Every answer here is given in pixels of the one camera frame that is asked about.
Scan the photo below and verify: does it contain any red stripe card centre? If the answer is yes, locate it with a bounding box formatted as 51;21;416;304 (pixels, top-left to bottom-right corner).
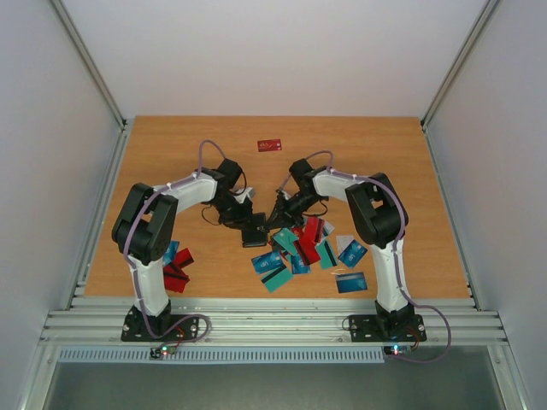
294;237;321;266

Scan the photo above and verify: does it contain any teal VIP card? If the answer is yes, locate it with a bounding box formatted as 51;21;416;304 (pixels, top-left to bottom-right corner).
273;228;298;255

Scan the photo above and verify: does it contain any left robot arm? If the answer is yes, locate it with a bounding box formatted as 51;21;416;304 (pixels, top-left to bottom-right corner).
112;159;252;340

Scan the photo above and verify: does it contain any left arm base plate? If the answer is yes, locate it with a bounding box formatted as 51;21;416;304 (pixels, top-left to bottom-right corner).
121;310;200;343

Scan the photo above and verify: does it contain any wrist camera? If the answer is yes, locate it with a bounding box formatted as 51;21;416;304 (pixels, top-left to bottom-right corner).
235;186;256;203
276;188;290;200

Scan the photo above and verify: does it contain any blue stripe card right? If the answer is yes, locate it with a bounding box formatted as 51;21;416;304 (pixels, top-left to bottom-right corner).
335;272;368;294

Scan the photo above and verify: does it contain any blue card right pile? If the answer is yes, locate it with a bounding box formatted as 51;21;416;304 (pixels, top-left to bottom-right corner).
338;239;368;268

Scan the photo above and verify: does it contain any small red card left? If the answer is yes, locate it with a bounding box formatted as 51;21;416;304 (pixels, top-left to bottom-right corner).
172;248;194;270

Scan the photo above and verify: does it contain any teal stripe card upper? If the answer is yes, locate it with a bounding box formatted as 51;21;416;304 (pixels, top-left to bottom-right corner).
315;239;338;269

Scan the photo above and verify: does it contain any aluminium rail frame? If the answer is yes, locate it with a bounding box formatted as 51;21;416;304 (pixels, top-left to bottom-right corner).
40;296;508;346

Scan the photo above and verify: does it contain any lone red card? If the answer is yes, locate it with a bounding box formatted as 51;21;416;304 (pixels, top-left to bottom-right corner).
257;139;282;153

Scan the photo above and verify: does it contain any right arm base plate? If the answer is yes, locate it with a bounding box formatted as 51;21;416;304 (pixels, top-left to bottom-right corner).
348;314;427;343

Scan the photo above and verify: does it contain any black leather card holder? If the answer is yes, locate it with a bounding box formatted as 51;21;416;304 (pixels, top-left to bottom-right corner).
241;213;268;248

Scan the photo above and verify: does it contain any blue VIP card left pile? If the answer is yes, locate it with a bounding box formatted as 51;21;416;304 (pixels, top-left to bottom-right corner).
251;251;285;275

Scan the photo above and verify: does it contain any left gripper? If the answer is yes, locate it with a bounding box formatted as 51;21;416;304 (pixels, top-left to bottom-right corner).
211;194;256;231

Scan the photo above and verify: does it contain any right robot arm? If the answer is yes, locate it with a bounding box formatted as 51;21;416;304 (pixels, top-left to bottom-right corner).
266;159;415;339

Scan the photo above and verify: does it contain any grey cable duct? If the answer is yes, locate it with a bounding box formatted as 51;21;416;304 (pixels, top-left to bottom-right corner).
58;346;385;365

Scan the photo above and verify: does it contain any large red card left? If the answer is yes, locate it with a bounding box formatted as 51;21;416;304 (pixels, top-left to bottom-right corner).
163;264;189;293

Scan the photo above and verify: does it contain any blue card left group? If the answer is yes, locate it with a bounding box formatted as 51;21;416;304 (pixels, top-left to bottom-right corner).
163;241;179;266

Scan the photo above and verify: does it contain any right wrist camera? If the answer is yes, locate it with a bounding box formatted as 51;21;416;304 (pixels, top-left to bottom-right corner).
276;188;290;200

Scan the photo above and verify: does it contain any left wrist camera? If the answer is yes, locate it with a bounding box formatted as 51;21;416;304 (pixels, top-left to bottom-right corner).
235;186;256;203

